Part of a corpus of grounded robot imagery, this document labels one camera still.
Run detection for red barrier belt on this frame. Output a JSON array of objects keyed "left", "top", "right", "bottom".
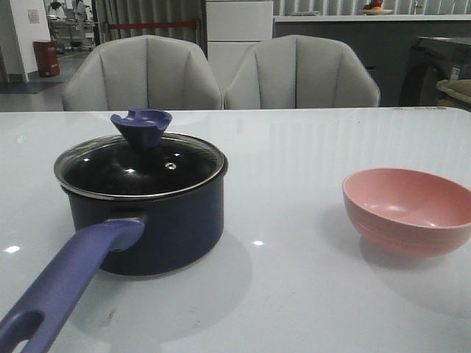
[{"left": 107, "top": 20, "right": 197, "bottom": 30}]

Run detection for red bin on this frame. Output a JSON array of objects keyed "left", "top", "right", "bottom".
[{"left": 33, "top": 40, "right": 60, "bottom": 77}]

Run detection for fruit plate on counter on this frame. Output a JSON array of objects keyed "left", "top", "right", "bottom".
[{"left": 359, "top": 0, "right": 394, "bottom": 15}]

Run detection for pink bowl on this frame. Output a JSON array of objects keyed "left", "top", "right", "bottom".
[{"left": 342, "top": 168, "right": 470, "bottom": 257}]

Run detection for grey upholstered chair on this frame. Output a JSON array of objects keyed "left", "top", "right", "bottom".
[
  {"left": 224, "top": 35, "right": 380, "bottom": 110},
  {"left": 62, "top": 35, "right": 223, "bottom": 111}
]

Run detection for dark grey counter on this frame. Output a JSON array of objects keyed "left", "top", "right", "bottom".
[{"left": 274, "top": 15, "right": 470, "bottom": 107}]

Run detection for dark washing machine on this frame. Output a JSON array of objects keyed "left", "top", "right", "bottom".
[{"left": 399, "top": 37, "right": 470, "bottom": 107}]

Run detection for dark blue saucepan purple handle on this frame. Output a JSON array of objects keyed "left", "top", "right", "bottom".
[{"left": 1, "top": 176, "right": 224, "bottom": 352}]

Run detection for left grey upholstered chair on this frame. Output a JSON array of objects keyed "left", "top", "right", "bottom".
[{"left": 62, "top": 35, "right": 223, "bottom": 111}]

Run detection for glass lid purple knob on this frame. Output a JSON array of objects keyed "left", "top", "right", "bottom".
[{"left": 54, "top": 108, "right": 227, "bottom": 201}]

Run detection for right grey upholstered chair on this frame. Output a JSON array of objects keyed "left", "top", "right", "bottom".
[{"left": 224, "top": 35, "right": 380, "bottom": 110}]

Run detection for white cabinet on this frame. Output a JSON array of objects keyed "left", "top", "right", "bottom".
[{"left": 205, "top": 1, "right": 273, "bottom": 90}]

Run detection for grey curtain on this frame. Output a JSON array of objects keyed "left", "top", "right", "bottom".
[{"left": 94, "top": 1, "right": 208, "bottom": 52}]

